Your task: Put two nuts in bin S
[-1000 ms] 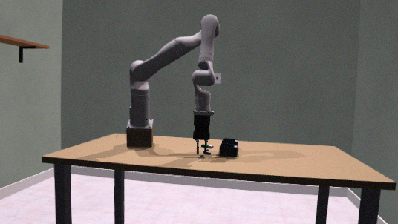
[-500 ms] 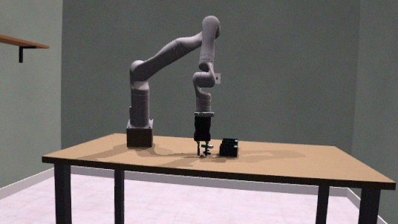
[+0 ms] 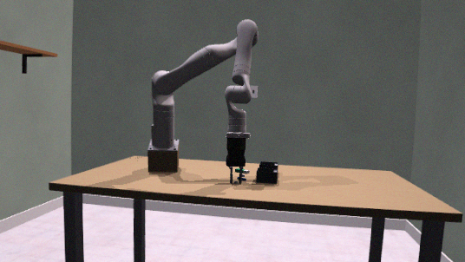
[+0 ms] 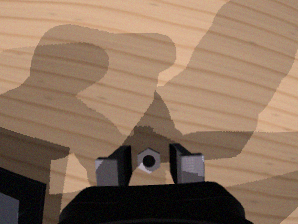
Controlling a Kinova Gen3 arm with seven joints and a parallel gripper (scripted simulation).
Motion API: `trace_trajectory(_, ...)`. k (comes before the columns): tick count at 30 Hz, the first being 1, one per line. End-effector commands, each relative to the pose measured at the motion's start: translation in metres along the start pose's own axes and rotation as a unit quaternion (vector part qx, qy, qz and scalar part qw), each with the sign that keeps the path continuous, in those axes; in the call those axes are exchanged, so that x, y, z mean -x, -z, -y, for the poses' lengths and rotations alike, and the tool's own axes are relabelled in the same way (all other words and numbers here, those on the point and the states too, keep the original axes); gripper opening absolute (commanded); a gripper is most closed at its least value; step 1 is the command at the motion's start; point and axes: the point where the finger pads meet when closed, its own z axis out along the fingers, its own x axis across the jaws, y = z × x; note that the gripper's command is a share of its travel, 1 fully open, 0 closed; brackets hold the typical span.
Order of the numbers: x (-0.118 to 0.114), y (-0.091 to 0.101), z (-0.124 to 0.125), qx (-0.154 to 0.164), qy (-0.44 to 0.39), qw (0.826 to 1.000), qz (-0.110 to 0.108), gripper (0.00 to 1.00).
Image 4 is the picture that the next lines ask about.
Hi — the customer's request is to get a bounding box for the grey hex nut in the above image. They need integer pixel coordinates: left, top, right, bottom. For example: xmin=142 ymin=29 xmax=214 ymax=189
xmin=137 ymin=147 xmax=160 ymax=174

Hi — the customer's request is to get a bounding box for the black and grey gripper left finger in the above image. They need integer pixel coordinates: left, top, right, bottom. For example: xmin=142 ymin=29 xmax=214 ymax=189
xmin=95 ymin=145 xmax=132 ymax=186

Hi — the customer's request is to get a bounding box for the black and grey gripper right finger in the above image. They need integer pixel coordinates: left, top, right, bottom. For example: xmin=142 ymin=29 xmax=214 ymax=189
xmin=169 ymin=143 xmax=205 ymax=184

